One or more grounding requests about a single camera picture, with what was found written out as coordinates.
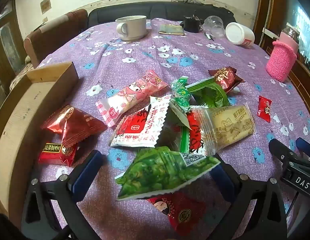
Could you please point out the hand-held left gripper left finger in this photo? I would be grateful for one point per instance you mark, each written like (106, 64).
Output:
(86, 172)

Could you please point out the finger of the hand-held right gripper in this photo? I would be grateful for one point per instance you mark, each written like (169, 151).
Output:
(306, 147)
(279, 150)

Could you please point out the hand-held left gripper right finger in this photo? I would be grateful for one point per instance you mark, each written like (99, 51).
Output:
(221, 181)

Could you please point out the red packet with gold label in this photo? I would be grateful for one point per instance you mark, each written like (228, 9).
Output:
(55, 153)

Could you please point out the red pyramid snack packet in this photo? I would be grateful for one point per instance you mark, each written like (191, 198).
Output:
(70, 127)

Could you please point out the red packet with cartoon face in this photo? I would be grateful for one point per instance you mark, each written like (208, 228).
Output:
(185, 212)

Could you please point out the red and green snack packet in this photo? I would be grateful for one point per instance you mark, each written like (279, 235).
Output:
(193, 132)

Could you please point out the green pea snack packet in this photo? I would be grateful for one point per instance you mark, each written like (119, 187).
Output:
(160, 175)

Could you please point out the white and red snack packet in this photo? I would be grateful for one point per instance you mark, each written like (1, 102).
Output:
(140, 127)

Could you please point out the cardboard box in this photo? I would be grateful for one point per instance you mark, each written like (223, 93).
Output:
(17, 130)

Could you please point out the pink cartoon snack packet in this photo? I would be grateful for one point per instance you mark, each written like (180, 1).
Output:
(135, 92)

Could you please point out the small red candy packet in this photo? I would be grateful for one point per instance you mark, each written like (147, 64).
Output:
(264, 107)

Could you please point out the clear beige biscuit packet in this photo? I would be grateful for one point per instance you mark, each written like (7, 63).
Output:
(229, 127)

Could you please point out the green and clear snack packet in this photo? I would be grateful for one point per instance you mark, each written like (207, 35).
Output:
(209, 96)

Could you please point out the brown and red snack packet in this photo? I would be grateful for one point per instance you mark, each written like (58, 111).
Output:
(227, 78)

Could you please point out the small green snack packet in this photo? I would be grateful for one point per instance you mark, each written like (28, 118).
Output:
(181, 95)

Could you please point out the purple floral tablecloth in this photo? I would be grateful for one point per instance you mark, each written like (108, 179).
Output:
(150, 62)

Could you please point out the patterned seat cushion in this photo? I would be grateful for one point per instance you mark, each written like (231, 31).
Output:
(27, 60)

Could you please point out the clear plastic cup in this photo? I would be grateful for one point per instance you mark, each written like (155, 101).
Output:
(214, 26)

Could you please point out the brown armchair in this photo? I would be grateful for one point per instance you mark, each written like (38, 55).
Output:
(57, 30)

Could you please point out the small black case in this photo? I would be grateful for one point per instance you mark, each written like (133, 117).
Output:
(192, 24)

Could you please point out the wooden door with glass panels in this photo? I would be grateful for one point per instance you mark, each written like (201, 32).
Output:
(7, 40)

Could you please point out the white mug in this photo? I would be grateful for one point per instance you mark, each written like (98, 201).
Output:
(132, 25)

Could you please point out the olive flat pouch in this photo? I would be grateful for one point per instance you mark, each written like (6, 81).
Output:
(171, 29)

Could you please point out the small framed picture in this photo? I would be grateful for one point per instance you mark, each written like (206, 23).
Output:
(45, 5)

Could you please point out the grey cloth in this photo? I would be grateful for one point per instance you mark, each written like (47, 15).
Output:
(187, 1)

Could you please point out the dark sofa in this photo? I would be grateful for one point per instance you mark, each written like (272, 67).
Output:
(165, 11)

